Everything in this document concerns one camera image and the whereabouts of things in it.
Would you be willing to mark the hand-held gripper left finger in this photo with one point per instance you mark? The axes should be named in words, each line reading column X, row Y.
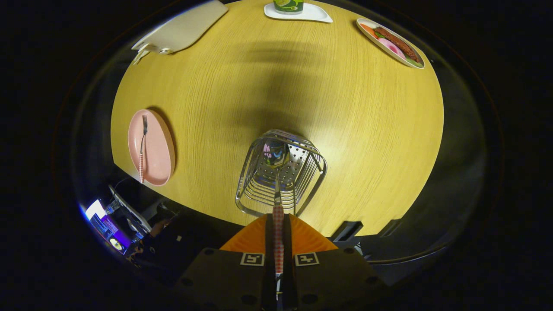
column 229, row 276

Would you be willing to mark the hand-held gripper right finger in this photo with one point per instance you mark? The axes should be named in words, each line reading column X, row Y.
column 332, row 276

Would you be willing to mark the black table leg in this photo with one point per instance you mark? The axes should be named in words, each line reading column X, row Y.
column 389, row 228
column 348, row 231

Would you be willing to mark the computer monitor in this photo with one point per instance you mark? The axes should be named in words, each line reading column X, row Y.
column 108, row 226

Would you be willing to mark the pink plate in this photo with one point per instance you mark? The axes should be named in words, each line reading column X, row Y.
column 159, row 147

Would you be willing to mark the white food plate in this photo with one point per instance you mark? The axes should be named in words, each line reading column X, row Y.
column 414, row 64

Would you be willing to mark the brown meat slice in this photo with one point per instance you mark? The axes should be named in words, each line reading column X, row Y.
column 395, row 39

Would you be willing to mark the orange carrot slice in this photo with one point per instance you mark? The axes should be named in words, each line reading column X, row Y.
column 368, row 30

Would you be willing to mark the white toaster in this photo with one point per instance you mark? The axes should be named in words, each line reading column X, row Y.
column 185, row 28

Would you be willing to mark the white coaster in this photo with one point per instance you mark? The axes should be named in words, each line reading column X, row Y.
column 317, row 15

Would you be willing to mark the green label drink bottle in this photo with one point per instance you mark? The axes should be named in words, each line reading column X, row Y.
column 288, row 5

